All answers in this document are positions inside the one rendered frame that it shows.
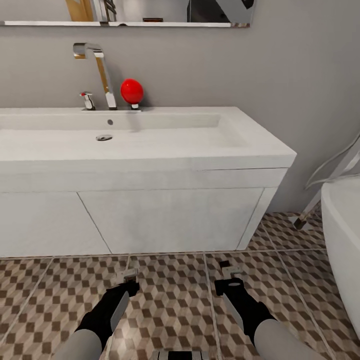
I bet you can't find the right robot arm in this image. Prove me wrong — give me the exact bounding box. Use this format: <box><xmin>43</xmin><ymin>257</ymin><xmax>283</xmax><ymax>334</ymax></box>
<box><xmin>214</xmin><ymin>265</ymin><xmax>328</xmax><ymax>360</ymax></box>

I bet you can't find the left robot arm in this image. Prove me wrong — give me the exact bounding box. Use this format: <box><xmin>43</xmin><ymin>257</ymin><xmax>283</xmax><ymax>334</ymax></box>
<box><xmin>50</xmin><ymin>268</ymin><xmax>140</xmax><ymax>360</ymax></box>

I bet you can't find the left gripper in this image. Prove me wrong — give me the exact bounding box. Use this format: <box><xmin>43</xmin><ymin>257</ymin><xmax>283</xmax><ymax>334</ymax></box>
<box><xmin>122</xmin><ymin>281</ymin><xmax>140</xmax><ymax>297</ymax></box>

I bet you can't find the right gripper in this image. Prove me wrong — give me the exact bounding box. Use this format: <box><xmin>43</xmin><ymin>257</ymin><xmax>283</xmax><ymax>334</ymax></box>
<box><xmin>214</xmin><ymin>277</ymin><xmax>242</xmax><ymax>296</ymax></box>

